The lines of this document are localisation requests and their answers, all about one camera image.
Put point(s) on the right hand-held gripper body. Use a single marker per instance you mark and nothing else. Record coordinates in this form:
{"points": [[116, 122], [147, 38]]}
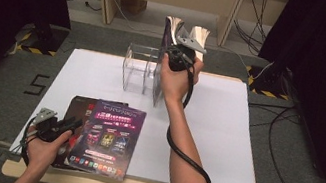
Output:
{"points": [[180, 60]]}

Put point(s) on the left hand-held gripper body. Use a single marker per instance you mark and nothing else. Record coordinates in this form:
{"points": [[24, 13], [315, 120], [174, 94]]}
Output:
{"points": [[49, 130]]}

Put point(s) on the dark brown magazine red print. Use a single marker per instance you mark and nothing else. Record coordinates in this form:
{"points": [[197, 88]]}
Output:
{"points": [[79, 110]]}

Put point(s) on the clear acrylic book rack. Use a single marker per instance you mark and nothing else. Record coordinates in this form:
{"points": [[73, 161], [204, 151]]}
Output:
{"points": [[136, 70]]}

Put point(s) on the person's right hand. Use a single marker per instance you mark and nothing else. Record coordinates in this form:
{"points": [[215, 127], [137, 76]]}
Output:
{"points": [[175, 85]]}

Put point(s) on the person's left hand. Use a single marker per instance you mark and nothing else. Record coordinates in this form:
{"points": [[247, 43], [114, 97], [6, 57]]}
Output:
{"points": [[41, 154]]}

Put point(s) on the brown cardboard box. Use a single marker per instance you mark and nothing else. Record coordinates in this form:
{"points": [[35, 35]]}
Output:
{"points": [[133, 5]]}

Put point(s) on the white table cover sheet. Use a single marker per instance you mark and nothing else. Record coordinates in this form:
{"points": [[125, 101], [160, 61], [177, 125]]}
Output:
{"points": [[218, 131]]}

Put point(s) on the stand base with striped tape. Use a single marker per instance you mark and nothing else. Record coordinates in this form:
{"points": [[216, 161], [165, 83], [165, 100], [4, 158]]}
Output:
{"points": [[45, 38], [269, 83]]}

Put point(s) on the grey table bracket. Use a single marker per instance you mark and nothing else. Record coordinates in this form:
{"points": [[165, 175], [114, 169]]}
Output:
{"points": [[9, 157]]}

